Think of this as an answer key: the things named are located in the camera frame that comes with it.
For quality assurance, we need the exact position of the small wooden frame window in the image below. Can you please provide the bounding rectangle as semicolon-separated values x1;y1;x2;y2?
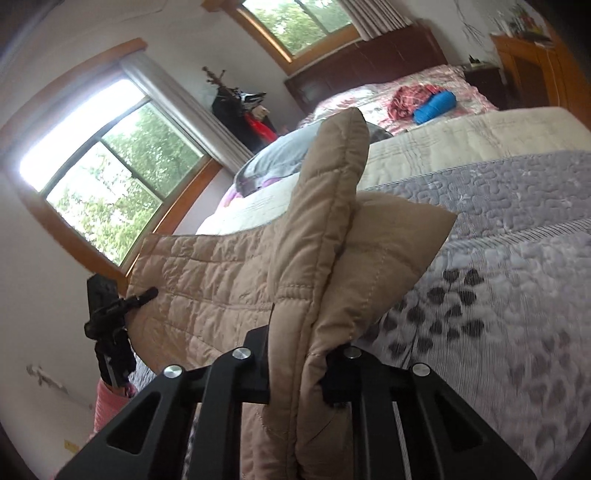
203;0;361;75

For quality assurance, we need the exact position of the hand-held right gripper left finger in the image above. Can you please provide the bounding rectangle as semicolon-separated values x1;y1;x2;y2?
55;325;278;480

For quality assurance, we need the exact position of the tan quilted coat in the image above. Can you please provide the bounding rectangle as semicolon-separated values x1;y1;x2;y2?
122;107;458;480

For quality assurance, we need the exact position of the black hanging garment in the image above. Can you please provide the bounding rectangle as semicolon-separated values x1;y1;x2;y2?
211;88;278;139

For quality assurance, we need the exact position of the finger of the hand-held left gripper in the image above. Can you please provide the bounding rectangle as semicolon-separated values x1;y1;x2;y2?
115;287;160;312

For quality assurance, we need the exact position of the purple bed sheet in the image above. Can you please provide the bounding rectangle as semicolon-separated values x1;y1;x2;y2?
217;178;273;210

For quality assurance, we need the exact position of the dark wooden headboard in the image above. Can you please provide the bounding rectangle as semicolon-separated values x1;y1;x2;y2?
284;23;448;116

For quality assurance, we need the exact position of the pink floral blanket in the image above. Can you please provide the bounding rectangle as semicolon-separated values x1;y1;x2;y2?
298;64;499;134

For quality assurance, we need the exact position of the striped beige curtain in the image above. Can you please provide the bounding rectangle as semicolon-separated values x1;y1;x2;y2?
342;0;419;41

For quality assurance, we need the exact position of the black white striped cap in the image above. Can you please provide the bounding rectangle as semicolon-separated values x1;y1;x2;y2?
233;90;267;112

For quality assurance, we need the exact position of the large wooden frame window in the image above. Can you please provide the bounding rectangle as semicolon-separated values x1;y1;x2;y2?
0;38;225;282

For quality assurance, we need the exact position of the person's left forearm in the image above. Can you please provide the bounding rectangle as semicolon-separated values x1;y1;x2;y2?
92;376;137;435

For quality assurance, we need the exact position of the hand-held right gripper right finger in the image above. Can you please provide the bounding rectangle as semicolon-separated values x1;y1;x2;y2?
318;346;539;480

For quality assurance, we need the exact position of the dark wooden coat rack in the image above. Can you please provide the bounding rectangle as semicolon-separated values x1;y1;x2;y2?
202;66;227;95

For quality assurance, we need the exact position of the red plaid cloth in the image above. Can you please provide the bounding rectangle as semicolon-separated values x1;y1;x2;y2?
387;84;444;123

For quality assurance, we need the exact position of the dark wooden nightstand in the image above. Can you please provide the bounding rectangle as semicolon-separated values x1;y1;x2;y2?
464;62;502;97

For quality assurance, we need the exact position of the wooden desk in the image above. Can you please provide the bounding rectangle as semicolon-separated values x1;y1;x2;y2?
489;32;578;116

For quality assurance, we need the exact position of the grey pillow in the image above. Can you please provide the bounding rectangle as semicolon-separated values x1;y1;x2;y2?
233;124;393;197

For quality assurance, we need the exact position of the plain beige curtain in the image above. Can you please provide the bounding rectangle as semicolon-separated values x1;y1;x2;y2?
120;51;259;171

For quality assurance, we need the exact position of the bed with grey quilted cover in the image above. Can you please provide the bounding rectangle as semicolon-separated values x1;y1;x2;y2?
182;107;591;480

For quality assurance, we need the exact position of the blue cloth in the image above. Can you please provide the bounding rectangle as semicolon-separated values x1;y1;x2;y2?
412;90;457;125

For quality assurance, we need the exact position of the red hanging bag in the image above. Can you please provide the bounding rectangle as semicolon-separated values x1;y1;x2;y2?
245;113;278;144

